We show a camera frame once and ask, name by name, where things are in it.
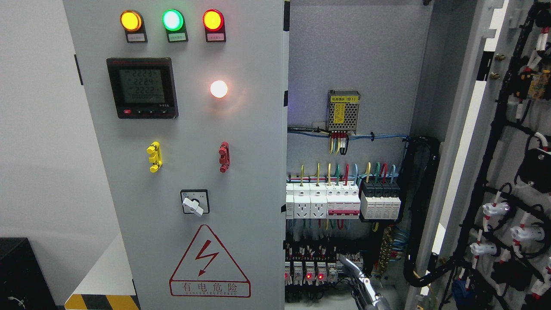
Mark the grey robotic right hand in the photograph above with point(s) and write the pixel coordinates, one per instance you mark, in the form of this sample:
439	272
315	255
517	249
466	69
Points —
362	290

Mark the grey cabinet door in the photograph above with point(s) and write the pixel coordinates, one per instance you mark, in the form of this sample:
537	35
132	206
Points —
480	221
246	201

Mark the red indicator light left door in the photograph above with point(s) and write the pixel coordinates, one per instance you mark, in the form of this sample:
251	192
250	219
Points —
214	25

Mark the green indicator light left door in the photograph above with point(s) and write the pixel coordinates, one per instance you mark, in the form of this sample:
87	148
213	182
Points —
175	27

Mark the yellow indicator light left door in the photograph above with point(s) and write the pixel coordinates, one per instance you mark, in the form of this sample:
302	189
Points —
133	25

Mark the lower relay terminal row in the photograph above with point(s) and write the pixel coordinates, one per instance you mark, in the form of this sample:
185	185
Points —
316	262

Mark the brass grounding bar right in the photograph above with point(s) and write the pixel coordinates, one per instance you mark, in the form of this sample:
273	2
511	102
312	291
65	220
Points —
385	250

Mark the black surge protector block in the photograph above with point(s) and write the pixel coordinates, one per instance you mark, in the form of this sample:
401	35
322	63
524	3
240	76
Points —
380	201

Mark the white socket breaker row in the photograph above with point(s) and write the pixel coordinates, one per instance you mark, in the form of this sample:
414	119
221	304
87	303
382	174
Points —
322	201

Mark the red electric warning triangle sticker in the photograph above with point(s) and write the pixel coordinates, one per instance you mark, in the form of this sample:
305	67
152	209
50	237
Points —
207	269

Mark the perforated metal power supply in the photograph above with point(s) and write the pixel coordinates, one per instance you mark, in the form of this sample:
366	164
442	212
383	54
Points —
343	110

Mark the red terminal connector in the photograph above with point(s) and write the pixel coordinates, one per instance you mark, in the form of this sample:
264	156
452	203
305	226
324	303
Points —
224	157

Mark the grey cabinet body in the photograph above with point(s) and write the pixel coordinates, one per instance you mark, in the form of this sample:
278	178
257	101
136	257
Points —
376	47

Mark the yellow terminal connector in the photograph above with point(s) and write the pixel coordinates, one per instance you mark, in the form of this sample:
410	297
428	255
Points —
155	157

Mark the white glowing indicator light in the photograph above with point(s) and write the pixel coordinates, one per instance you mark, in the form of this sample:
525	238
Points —
219	89

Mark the black digital power meter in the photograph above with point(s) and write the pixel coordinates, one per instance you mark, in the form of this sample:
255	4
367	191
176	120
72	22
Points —
143	87

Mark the black box at left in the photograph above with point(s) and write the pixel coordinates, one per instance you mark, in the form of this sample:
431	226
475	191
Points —
22	284

